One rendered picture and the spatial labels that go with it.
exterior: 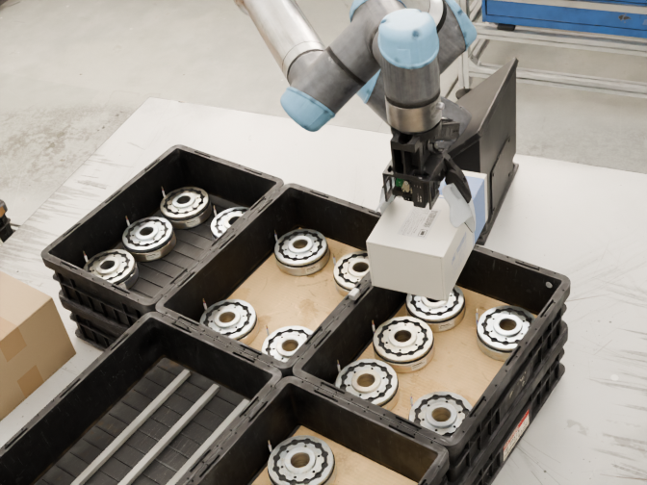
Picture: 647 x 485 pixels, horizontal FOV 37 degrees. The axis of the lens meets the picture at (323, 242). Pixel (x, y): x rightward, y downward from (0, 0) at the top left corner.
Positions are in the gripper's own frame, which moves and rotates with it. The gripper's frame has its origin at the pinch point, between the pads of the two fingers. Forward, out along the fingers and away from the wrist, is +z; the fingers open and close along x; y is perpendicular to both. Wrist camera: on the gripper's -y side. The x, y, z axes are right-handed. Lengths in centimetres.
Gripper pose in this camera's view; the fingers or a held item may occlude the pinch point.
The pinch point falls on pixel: (428, 220)
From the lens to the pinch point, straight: 150.3
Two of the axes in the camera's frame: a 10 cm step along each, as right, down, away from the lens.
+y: -4.2, 6.4, -6.5
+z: 1.3, 7.4, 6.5
